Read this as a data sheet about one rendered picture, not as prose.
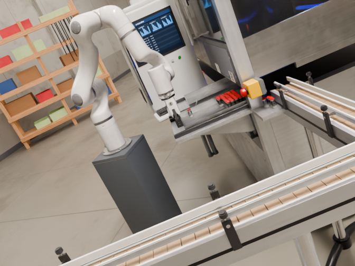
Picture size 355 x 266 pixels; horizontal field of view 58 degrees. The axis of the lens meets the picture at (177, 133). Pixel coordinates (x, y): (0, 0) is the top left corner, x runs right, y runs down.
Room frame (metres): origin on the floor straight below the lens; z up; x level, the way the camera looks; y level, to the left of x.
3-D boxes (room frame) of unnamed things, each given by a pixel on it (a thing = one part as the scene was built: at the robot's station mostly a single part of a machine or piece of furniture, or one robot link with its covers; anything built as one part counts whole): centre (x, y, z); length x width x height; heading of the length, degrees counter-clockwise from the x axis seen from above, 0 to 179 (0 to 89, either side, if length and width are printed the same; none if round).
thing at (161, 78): (1.58, -0.03, 1.17); 0.09 x 0.08 x 0.13; 148
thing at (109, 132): (1.82, 0.36, 0.95); 0.19 x 0.19 x 0.18
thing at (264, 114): (1.36, -0.44, 0.87); 0.14 x 0.13 x 0.02; 88
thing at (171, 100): (1.57, -0.03, 1.03); 0.10 x 0.07 x 0.11; 178
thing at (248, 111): (1.80, -0.23, 0.87); 0.70 x 0.48 x 0.02; 178
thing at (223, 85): (1.97, -0.31, 0.90); 0.34 x 0.26 x 0.04; 88
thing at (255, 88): (1.38, -0.40, 1.00); 0.08 x 0.07 x 0.07; 88
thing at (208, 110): (1.64, -0.22, 0.90); 0.34 x 0.26 x 0.04; 88
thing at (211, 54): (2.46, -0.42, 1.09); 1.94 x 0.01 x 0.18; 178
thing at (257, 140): (2.49, -0.42, 0.73); 1.98 x 0.01 x 0.25; 178
